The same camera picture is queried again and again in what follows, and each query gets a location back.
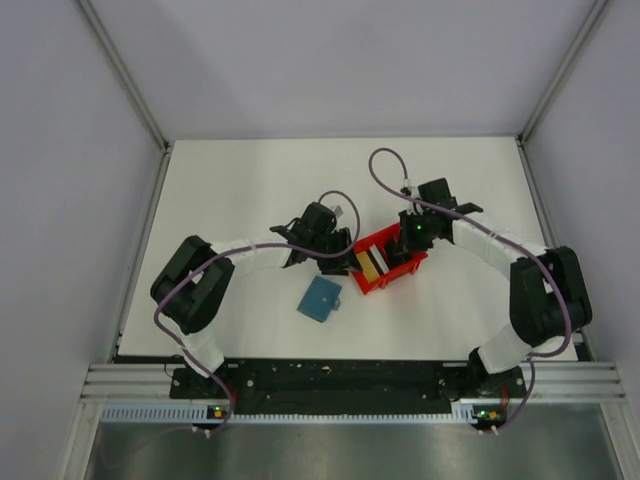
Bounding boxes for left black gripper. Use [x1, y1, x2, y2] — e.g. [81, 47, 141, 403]
[309, 227, 362, 275]

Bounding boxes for red plastic bin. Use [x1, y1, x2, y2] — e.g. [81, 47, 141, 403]
[351, 223, 428, 295]

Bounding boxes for blue leather card holder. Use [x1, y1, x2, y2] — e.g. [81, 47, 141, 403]
[297, 276, 342, 323]

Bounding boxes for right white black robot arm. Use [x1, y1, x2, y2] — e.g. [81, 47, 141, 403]
[396, 178, 593, 396]

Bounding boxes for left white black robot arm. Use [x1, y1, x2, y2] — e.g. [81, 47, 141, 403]
[150, 202, 359, 397]

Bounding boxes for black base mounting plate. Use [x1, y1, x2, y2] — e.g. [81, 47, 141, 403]
[169, 358, 525, 414]

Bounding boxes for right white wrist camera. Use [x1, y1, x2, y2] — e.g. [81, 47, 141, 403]
[400, 179, 419, 198]

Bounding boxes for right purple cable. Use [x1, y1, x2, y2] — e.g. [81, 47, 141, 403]
[368, 147, 573, 357]

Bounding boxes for purple cable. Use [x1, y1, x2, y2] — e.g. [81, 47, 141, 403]
[153, 190, 362, 401]
[368, 147, 573, 357]

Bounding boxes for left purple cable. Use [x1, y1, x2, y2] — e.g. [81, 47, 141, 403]
[153, 190, 362, 401]

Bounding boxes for grey slotted cable duct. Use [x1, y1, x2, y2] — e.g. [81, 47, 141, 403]
[100, 403, 505, 426]

